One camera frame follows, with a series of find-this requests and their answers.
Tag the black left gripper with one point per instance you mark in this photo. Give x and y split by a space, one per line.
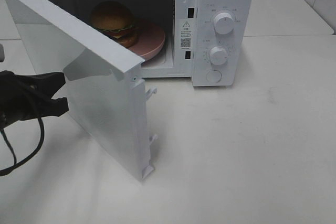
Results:
15 105

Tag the white microwave door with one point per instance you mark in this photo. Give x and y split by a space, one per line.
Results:
104 88

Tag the burger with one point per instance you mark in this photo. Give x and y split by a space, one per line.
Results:
115 21

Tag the pink plate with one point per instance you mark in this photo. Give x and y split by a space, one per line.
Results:
151 39

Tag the round white door release button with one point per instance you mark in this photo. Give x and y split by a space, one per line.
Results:
214 76

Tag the white warning label sticker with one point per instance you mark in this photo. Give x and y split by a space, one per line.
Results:
186 29

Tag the lower white microwave knob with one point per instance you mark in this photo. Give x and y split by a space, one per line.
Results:
218 56

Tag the white microwave knob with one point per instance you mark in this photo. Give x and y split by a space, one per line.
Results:
223 22
218 56

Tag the white microwave oven body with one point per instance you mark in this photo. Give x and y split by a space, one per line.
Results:
172 61

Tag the upper white microwave knob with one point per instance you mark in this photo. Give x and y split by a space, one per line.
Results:
223 22

